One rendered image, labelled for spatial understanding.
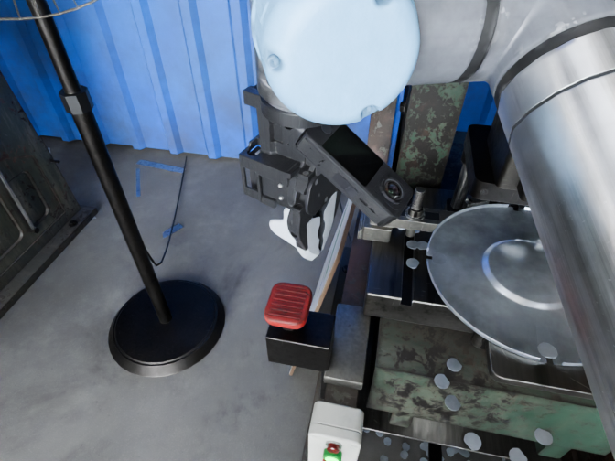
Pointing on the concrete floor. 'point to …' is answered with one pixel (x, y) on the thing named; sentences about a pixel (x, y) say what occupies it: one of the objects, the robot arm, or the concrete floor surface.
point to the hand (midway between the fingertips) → (317, 252)
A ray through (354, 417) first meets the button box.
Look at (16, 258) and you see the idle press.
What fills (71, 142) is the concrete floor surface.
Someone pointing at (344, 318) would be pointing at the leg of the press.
